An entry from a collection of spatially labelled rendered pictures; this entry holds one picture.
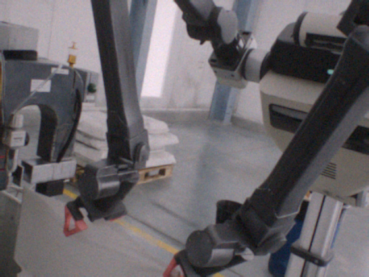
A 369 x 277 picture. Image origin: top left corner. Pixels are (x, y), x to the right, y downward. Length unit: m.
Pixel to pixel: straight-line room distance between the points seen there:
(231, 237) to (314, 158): 0.20
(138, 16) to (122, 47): 6.29
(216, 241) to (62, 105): 0.66
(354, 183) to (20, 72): 0.87
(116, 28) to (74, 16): 5.58
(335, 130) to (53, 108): 0.79
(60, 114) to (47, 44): 4.94
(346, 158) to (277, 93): 0.23
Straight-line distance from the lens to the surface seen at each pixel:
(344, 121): 0.54
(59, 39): 6.20
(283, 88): 1.04
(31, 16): 5.91
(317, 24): 0.89
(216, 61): 1.12
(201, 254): 0.66
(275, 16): 9.57
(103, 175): 0.80
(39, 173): 1.18
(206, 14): 0.96
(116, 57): 0.75
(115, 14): 0.74
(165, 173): 4.67
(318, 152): 0.56
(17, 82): 1.07
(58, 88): 1.14
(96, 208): 0.90
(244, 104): 9.65
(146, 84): 7.61
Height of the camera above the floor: 1.44
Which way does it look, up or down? 12 degrees down
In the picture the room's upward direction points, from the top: 12 degrees clockwise
